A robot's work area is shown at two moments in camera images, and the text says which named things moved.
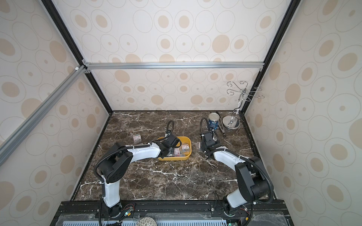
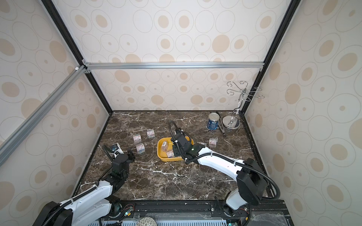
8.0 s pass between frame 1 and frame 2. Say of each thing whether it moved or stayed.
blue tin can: stayed
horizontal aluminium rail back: stayed
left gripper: moved
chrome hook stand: stayed
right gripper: moved
